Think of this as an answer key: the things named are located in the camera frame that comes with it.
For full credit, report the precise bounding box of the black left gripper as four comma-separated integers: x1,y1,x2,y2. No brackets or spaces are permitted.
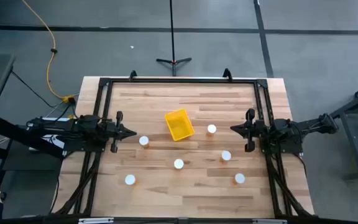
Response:
104,111,137,154

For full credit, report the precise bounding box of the thin black floor cable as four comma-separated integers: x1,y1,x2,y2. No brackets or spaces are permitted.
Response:
11,70,62,110

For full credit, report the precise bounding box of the black tripod stand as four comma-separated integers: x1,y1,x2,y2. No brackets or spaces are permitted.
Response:
155,0,193,77

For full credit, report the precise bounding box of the yellow power cable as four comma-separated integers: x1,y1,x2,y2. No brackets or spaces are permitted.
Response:
21,0,76,105

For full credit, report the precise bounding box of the black aluminium station frame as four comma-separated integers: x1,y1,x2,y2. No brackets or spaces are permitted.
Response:
47,68,319,224

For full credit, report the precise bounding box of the black diagonal support beam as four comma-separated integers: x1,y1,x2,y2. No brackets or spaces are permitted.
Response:
0,114,67,160

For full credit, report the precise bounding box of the silver metal bracket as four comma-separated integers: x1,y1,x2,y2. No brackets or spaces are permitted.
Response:
252,218,288,224
78,217,115,224

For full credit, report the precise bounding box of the white power strip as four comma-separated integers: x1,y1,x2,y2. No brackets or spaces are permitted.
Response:
40,116,71,123

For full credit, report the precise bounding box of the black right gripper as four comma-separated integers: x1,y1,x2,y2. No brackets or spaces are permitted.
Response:
230,108,266,153

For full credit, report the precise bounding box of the yellow plastic basket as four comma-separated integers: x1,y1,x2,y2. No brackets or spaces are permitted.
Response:
164,108,196,142

